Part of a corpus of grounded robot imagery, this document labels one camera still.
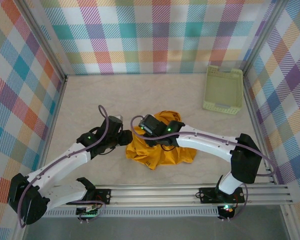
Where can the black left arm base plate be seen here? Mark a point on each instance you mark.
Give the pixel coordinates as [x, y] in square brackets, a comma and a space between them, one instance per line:
[105, 195]

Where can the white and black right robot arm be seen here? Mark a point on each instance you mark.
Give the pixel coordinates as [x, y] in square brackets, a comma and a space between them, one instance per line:
[202, 143]

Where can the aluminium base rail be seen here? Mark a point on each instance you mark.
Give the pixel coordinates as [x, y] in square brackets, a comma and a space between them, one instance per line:
[152, 195]

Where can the aluminium corner post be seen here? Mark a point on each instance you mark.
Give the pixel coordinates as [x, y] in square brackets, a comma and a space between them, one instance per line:
[45, 42]
[265, 32]

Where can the aluminium side rail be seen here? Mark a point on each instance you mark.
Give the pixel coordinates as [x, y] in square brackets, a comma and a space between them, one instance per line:
[250, 107]
[57, 100]

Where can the yellow t-shirt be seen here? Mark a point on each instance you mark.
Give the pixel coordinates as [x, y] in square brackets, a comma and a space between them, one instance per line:
[162, 156]

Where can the pale green plastic basket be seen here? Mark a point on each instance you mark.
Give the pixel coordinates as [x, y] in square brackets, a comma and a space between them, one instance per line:
[222, 87]

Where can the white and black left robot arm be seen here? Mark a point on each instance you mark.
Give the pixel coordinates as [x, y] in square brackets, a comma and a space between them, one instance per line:
[65, 162]

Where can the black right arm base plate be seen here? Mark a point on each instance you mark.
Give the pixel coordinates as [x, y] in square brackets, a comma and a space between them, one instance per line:
[207, 195]

